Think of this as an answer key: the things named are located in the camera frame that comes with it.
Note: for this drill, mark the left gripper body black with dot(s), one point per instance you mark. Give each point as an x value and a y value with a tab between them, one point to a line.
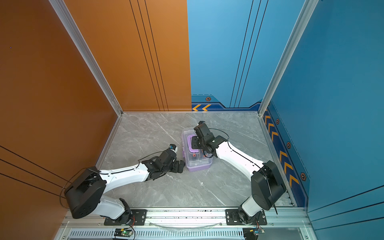
173	167

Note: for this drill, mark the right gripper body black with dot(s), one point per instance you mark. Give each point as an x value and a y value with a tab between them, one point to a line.
197	144

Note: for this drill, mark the clear toolbox lid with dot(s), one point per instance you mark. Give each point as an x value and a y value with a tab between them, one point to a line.
193	157

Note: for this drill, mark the purple toolbox base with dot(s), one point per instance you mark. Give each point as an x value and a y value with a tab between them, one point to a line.
199	168

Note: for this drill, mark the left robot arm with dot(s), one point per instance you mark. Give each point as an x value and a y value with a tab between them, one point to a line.
86	195

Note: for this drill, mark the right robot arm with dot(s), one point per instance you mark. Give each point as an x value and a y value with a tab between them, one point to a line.
267	184

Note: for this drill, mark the left green circuit board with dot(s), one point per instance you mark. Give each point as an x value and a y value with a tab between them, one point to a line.
124	234

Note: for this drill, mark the green circuit board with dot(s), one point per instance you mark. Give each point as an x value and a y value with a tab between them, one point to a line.
124	234
252	233

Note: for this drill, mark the right green circuit board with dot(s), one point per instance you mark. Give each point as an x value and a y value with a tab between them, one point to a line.
252	233

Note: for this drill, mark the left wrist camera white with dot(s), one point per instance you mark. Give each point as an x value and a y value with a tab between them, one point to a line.
173	147

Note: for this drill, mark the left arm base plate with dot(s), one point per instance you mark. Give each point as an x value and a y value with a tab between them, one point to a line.
133	218

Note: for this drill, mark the aluminium front rail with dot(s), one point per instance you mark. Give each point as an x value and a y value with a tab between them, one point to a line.
199	217

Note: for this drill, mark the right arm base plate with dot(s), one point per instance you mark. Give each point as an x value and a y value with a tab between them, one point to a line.
239	217

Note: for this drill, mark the left aluminium corner post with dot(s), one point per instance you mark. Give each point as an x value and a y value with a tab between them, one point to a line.
75	34

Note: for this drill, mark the aluminium corner post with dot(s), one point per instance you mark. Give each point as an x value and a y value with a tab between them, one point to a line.
75	34
292	43

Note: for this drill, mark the right aluminium corner post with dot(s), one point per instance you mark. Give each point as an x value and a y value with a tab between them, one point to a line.
292	43

